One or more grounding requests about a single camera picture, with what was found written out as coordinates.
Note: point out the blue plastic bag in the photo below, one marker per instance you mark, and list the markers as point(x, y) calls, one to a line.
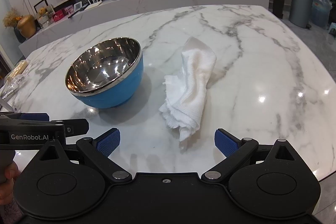
point(322, 10)

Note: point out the blue steel-lined bowl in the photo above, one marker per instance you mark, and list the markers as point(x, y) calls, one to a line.
point(115, 92)

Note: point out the black picture frame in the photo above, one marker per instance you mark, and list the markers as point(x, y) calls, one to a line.
point(38, 5)

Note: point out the dried flower bunch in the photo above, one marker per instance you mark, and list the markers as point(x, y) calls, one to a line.
point(11, 18)

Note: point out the white marble television console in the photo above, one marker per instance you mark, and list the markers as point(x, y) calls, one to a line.
point(162, 1)

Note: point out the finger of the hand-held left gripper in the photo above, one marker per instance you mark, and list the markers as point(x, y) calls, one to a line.
point(77, 128)
point(34, 117)

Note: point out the clear plastic bag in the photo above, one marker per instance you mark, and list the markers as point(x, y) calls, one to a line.
point(15, 74)

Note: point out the red box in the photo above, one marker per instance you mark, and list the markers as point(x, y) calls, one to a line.
point(59, 16)

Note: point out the white display device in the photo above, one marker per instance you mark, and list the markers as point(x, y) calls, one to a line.
point(78, 7)

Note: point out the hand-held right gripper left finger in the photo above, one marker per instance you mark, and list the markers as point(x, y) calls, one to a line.
point(109, 142)

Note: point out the white paper towel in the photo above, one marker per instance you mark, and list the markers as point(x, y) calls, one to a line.
point(189, 87)

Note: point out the pink box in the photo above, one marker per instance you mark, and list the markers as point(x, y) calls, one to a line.
point(69, 10)

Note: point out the gold vase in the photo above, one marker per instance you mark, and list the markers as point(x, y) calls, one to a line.
point(26, 27)

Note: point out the small plastic stool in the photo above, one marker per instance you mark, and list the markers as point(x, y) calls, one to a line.
point(332, 29)

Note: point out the teddy bear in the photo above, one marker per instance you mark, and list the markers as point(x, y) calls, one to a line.
point(43, 12)

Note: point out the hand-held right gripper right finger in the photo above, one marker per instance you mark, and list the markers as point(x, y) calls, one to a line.
point(225, 142)

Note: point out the grey trash can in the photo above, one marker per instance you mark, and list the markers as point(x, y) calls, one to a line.
point(300, 7)

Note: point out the person's left hand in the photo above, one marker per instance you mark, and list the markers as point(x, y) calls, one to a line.
point(10, 176)

